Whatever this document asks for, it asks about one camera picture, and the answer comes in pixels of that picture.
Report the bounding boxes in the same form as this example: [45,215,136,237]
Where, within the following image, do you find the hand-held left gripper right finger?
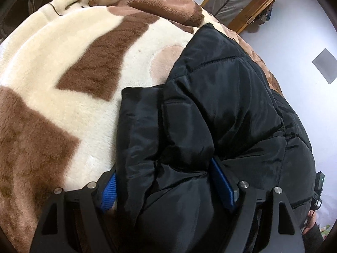
[211,157,307,253]

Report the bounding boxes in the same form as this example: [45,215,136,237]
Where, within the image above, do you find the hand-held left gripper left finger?
[29,172,119,253]

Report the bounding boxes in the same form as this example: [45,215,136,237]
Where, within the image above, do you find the black puffer jacket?
[116,22,316,253]

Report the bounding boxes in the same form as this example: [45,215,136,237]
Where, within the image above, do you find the person's right forearm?
[303,221,325,252]

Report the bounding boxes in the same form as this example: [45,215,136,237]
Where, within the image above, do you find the dark clothes on door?
[247,5,272,34]

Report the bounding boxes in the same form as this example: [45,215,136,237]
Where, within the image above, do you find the person's right hand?
[301,210,318,234]

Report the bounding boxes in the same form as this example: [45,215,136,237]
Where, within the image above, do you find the brown and cream plush blanket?
[0,0,285,246]

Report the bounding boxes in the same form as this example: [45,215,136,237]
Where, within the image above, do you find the brown puffer jacket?
[0,0,82,39]

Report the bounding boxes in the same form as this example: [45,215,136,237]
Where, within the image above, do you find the wall plate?
[312,48,337,85]

